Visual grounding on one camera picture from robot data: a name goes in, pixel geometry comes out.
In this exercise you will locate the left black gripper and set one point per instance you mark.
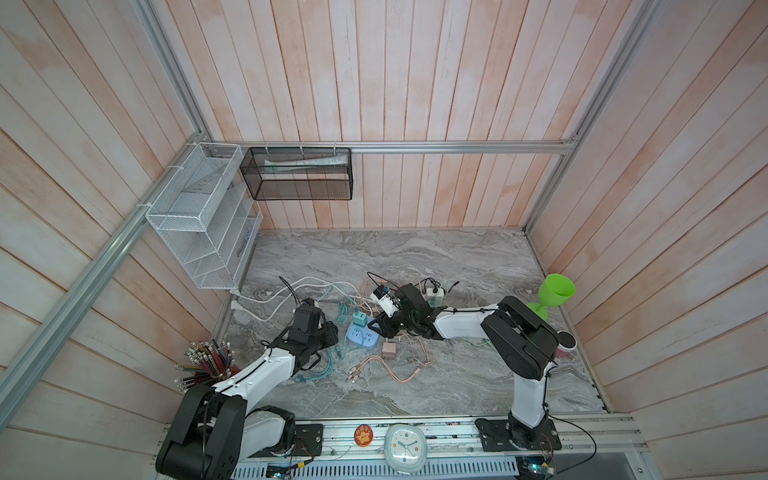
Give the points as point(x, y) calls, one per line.
point(331, 335)

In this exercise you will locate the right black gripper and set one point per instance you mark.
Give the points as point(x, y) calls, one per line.
point(385, 325)

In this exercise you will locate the pink usb charger plug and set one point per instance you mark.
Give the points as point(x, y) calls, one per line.
point(389, 350)

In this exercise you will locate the blue power strip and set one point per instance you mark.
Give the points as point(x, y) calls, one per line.
point(361, 336)

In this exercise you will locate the teal usb charger plug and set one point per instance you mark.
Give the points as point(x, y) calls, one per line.
point(360, 318)

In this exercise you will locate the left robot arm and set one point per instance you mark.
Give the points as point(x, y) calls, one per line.
point(216, 427)

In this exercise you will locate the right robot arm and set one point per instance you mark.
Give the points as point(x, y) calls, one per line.
point(527, 344)

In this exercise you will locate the white power strip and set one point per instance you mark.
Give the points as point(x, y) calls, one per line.
point(435, 296)

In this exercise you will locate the red pencil cup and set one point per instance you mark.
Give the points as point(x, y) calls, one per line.
point(208, 362)

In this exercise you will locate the red round sticker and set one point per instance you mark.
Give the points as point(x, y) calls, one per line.
point(363, 435)

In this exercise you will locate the white alarm clock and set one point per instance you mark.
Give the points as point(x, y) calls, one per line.
point(405, 448)

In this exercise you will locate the green plastic goblet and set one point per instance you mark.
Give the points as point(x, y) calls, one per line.
point(555, 290)

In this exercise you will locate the pink cup black lid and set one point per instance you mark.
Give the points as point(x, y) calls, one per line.
point(567, 344)

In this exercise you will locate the black mesh basket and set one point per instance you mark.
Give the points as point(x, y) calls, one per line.
point(298, 173)

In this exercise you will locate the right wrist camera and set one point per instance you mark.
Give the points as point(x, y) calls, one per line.
point(384, 299)

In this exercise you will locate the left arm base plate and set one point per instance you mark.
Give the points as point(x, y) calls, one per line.
point(306, 441)

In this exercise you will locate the white wire mesh shelf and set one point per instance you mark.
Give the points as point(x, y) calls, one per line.
point(205, 218)

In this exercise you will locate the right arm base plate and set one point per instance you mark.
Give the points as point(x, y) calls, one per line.
point(511, 435)

